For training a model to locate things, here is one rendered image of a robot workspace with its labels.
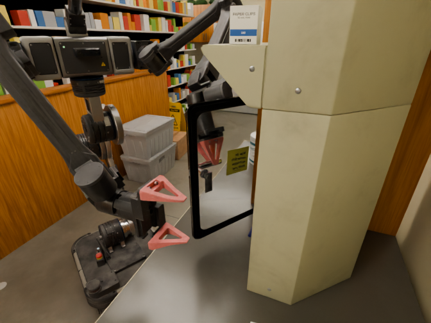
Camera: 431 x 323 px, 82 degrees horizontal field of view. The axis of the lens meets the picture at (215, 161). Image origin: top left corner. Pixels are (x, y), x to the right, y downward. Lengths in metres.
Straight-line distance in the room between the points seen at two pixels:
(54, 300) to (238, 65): 1.93
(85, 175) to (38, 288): 1.76
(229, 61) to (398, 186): 0.67
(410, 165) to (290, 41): 0.59
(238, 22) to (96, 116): 0.90
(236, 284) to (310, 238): 0.26
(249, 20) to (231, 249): 0.61
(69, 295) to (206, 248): 1.42
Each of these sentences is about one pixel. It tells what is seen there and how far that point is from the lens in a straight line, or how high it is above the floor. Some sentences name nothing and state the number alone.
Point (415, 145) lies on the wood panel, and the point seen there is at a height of 1.26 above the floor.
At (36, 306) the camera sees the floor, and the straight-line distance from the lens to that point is 2.14.
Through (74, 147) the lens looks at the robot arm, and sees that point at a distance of 0.60.
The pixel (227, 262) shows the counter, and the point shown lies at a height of 0.94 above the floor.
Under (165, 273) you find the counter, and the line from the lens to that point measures 0.76.
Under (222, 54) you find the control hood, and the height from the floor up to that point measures 1.50.
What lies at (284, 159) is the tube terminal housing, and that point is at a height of 1.32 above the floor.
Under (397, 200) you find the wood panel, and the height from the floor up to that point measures 1.07.
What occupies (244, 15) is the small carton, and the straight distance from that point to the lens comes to 0.50.
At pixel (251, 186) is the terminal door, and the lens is 0.79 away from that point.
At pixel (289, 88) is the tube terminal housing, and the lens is 0.43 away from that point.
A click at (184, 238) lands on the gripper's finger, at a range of 0.52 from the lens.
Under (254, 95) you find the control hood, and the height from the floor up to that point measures 1.43.
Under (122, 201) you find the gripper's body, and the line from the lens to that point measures 0.54.
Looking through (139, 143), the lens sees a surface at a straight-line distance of 2.76.
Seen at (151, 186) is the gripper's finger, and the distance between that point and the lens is 0.48.
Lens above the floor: 1.52
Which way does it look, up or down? 26 degrees down
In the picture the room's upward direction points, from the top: straight up
